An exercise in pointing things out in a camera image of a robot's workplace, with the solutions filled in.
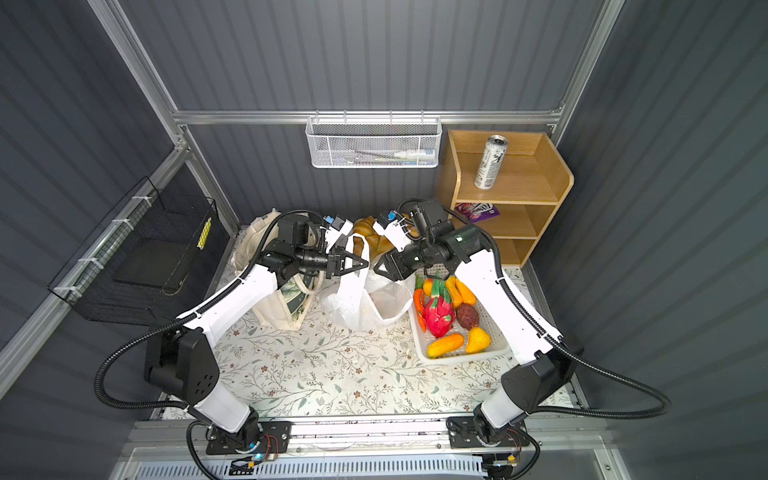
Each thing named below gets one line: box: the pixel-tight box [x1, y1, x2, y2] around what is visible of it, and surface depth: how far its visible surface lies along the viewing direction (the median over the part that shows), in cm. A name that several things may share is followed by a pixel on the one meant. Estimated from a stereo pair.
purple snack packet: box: [454, 203, 501, 223], surface depth 101 cm
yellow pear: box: [466, 326, 492, 354], surface depth 86 cm
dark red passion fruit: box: [456, 303, 479, 330], surface depth 91 cm
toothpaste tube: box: [394, 149, 436, 159], surface depth 93 cm
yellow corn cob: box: [427, 333, 465, 359], surface depth 87 cm
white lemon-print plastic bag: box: [320, 233, 415, 331], surface depth 78 cm
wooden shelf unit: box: [443, 130, 575, 267], surface depth 88 cm
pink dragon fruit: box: [424, 278, 455, 339], surface depth 88 cm
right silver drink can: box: [474, 134, 508, 190], surface depth 81 cm
